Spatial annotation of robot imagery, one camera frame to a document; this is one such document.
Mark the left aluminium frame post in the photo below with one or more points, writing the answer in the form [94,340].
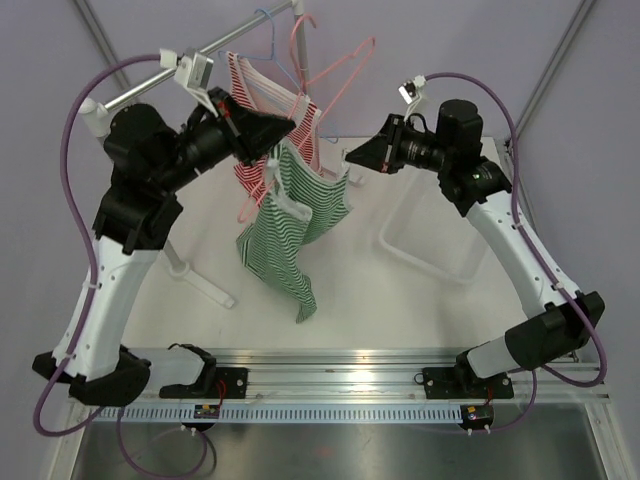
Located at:
[106,124]

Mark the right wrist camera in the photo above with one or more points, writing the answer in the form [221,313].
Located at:
[413,94]

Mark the white metal clothes rack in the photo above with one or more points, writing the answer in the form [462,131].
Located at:
[178,268]

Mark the white plastic basket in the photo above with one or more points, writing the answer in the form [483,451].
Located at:
[426,231]

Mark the right aluminium frame post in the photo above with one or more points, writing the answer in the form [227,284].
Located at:
[552,67]

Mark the blue wire hanger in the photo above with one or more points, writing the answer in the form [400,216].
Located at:
[273,58]

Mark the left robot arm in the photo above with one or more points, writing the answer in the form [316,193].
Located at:
[151,163]

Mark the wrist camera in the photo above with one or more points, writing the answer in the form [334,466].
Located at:
[413,94]
[192,71]

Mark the white slotted cable duct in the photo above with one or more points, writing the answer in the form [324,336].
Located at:
[287,414]

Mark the green striped tank top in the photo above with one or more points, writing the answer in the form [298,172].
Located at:
[298,209]

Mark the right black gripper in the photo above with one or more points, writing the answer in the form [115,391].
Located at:
[382,153]

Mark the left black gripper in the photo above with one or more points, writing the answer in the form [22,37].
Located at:
[250,135]

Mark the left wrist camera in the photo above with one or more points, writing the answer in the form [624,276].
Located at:
[192,71]

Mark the aluminium frame post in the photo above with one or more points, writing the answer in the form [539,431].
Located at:
[106,124]
[552,67]

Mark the red striped tank top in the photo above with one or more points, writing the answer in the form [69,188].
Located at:
[252,90]

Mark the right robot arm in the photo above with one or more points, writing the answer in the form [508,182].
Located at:
[560,317]

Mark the aluminium mounting rail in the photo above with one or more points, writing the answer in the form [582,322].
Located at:
[329,376]

